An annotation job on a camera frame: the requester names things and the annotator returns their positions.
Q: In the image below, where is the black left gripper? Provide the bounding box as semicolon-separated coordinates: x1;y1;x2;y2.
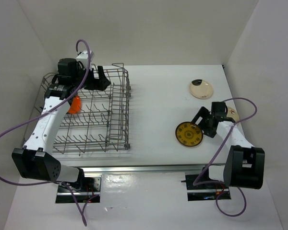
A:
72;64;110;91

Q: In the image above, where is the cream plate with black mark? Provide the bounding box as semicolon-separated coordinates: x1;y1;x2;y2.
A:
189;79;214;99

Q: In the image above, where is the yellow patterned plate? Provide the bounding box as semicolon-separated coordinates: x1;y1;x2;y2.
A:
175;122;204;148

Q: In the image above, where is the orange plastic plate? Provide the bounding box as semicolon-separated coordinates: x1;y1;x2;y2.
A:
68;95;82;115

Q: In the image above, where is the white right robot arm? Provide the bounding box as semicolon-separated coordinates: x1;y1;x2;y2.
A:
191;99;265;189

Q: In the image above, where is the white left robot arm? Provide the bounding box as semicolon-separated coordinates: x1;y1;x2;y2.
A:
12;58;111;192

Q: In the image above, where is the cream plate with floral print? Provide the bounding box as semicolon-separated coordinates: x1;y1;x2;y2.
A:
225;106;240;124

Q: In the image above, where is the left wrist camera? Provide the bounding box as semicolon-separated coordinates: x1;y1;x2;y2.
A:
76;50;95;65

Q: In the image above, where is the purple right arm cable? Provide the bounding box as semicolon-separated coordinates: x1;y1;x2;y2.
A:
193;97;258;218

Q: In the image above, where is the grey wire dish rack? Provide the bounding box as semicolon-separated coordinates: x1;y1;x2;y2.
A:
20;63;132;156

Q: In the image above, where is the aluminium rail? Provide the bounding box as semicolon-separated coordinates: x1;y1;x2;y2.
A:
82;164;205;174

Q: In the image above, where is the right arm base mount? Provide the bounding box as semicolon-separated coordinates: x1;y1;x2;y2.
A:
181;174;231;201

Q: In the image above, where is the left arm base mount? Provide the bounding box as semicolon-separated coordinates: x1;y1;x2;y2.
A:
55;175;102;204

